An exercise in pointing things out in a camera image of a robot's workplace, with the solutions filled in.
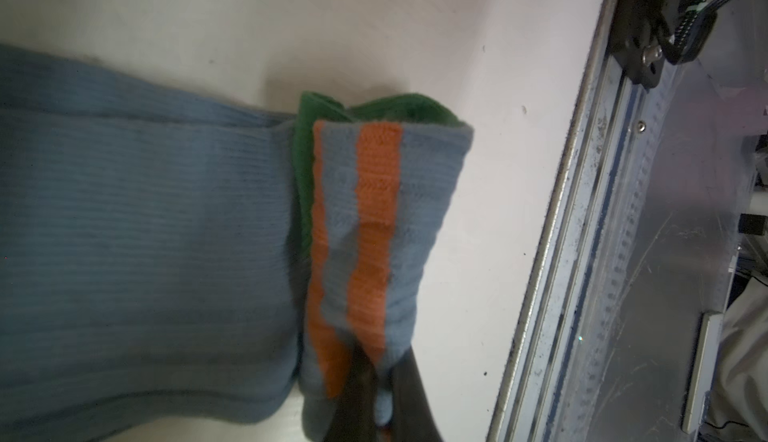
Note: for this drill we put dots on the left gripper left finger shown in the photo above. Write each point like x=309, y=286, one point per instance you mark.
x=353, y=420

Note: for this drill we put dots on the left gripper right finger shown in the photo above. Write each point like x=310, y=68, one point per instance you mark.
x=412, y=419

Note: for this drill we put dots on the blue striped sock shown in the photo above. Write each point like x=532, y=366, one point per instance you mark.
x=166, y=254

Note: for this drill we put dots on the aluminium front rail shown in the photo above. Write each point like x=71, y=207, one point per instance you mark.
x=648, y=231

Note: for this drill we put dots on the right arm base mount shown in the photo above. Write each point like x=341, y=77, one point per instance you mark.
x=647, y=34

